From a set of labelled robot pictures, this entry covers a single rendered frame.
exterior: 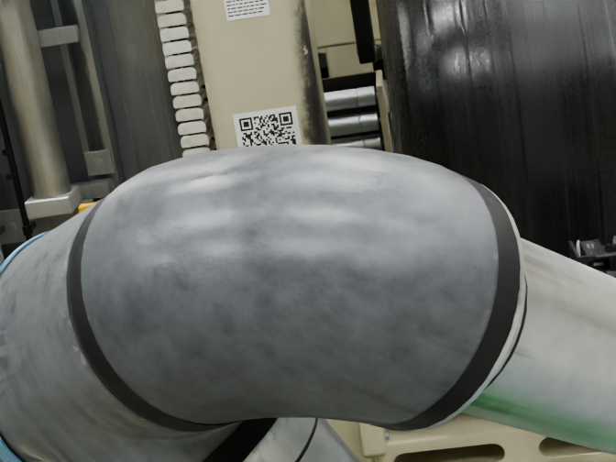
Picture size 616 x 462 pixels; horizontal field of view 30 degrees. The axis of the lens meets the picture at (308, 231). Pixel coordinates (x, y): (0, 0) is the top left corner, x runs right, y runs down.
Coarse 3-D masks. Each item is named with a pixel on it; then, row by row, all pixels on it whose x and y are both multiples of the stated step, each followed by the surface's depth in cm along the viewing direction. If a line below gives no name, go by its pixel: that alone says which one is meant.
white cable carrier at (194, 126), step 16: (176, 0) 132; (160, 16) 133; (176, 16) 132; (160, 32) 133; (176, 32) 133; (192, 32) 137; (176, 48) 133; (176, 64) 134; (192, 64) 134; (176, 80) 135; (192, 80) 137; (176, 96) 136; (192, 96) 135; (176, 112) 136; (192, 112) 136; (192, 128) 136; (208, 128) 140; (192, 144) 137; (208, 144) 141
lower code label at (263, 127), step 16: (256, 112) 134; (272, 112) 134; (288, 112) 134; (240, 128) 135; (256, 128) 135; (272, 128) 135; (288, 128) 134; (240, 144) 135; (256, 144) 135; (272, 144) 135
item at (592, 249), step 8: (592, 240) 107; (584, 248) 105; (592, 248) 105; (600, 248) 104; (608, 248) 106; (576, 256) 103; (584, 256) 102; (592, 256) 102; (600, 256) 102; (608, 256) 102; (584, 264) 105; (592, 264) 103; (600, 264) 103; (608, 264) 103; (608, 272) 98
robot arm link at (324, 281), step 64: (128, 192) 47; (192, 192) 45; (256, 192) 45; (320, 192) 45; (384, 192) 45; (448, 192) 46; (128, 256) 45; (192, 256) 44; (256, 256) 44; (320, 256) 43; (384, 256) 44; (448, 256) 44; (512, 256) 46; (128, 320) 45; (192, 320) 44; (256, 320) 43; (320, 320) 43; (384, 320) 44; (448, 320) 44; (512, 320) 46; (576, 320) 51; (128, 384) 47; (192, 384) 45; (256, 384) 45; (320, 384) 45; (384, 384) 45; (448, 384) 46; (512, 384) 50; (576, 384) 51
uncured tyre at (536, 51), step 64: (384, 0) 122; (448, 0) 116; (512, 0) 115; (576, 0) 114; (384, 64) 124; (448, 64) 114; (512, 64) 113; (576, 64) 112; (448, 128) 114; (512, 128) 113; (576, 128) 113; (512, 192) 114; (576, 192) 114
